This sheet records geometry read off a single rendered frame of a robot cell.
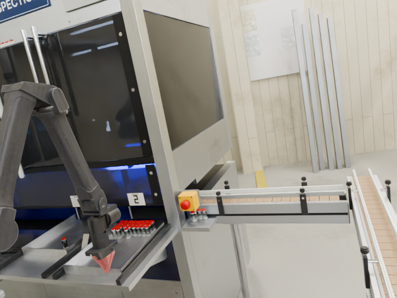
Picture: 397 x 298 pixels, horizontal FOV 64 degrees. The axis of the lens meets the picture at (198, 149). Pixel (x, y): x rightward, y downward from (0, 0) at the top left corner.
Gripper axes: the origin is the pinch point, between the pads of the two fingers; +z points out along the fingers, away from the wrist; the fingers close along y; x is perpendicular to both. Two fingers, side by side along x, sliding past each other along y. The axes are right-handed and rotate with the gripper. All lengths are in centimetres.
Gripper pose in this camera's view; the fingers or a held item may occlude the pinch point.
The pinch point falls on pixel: (106, 270)
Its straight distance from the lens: 122.2
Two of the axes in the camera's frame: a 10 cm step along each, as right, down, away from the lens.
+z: 1.6, 9.8, 1.2
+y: 3.6, -1.7, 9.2
